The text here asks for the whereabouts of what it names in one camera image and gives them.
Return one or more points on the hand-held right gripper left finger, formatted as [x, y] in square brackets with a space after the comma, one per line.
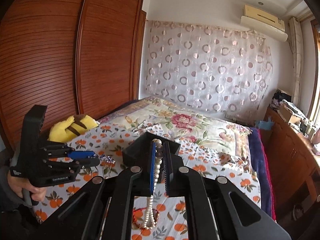
[151, 170]

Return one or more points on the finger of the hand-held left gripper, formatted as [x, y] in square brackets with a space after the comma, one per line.
[80, 154]
[85, 163]

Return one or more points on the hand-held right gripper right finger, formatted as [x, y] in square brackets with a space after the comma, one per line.
[168, 172]

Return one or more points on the black jewelry box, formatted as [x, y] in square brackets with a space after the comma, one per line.
[139, 145]

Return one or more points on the person's left forearm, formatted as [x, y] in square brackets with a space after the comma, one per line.
[5, 192]

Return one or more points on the person's left hand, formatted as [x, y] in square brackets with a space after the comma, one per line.
[38, 194]

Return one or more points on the yellow plush toy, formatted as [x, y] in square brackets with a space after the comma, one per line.
[62, 127]

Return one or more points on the pink floral quilt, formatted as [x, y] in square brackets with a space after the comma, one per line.
[190, 121]

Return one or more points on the orange floral bed sheet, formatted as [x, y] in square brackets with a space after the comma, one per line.
[225, 175]

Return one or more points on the purple blanket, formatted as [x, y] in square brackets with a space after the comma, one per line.
[262, 167]

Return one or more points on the wooden slatted wardrobe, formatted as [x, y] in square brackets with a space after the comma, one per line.
[50, 55]

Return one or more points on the blue plastic bag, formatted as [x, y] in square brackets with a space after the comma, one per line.
[263, 125]

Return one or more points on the circle patterned sheer curtain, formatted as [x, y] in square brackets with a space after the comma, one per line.
[200, 67]

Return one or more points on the wooden side cabinet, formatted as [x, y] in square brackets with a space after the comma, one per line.
[287, 152]

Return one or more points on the cardboard box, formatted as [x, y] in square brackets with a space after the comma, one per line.
[288, 115]

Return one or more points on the grey slipper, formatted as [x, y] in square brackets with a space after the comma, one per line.
[298, 211]

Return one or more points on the pile of dark clothes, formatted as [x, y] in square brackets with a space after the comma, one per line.
[281, 97]

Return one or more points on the cream window curtain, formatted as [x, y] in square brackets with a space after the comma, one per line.
[297, 55]

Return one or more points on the white wall air conditioner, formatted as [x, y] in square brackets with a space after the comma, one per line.
[262, 21]

